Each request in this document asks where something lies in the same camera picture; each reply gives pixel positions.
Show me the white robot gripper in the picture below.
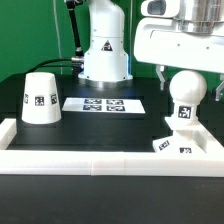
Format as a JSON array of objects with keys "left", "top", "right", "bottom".
[{"left": 134, "top": 17, "right": 224, "bottom": 101}]

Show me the white lamp shade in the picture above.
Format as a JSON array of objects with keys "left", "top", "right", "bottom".
[{"left": 22, "top": 72, "right": 61, "bottom": 124}]

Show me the black cable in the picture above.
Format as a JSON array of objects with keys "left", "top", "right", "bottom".
[{"left": 29, "top": 58, "right": 84, "bottom": 73}]

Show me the black camera stand pole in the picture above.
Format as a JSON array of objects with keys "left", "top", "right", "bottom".
[{"left": 65, "top": 0, "right": 84, "bottom": 57}]

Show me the white marker tag sheet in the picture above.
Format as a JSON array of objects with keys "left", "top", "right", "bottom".
[{"left": 62, "top": 97, "right": 145, "bottom": 114}]

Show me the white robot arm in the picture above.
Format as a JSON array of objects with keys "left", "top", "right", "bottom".
[{"left": 80, "top": 0, "right": 224, "bottom": 100}]

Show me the white lamp bulb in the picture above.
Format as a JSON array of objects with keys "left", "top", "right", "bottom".
[{"left": 169, "top": 70, "right": 207, "bottom": 126}]

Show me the white lamp base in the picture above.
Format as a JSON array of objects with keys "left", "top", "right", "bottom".
[{"left": 151, "top": 116, "right": 207, "bottom": 155}]

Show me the white U-shaped fence frame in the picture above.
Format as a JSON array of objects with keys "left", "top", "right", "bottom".
[{"left": 0, "top": 119, "right": 224, "bottom": 177}]

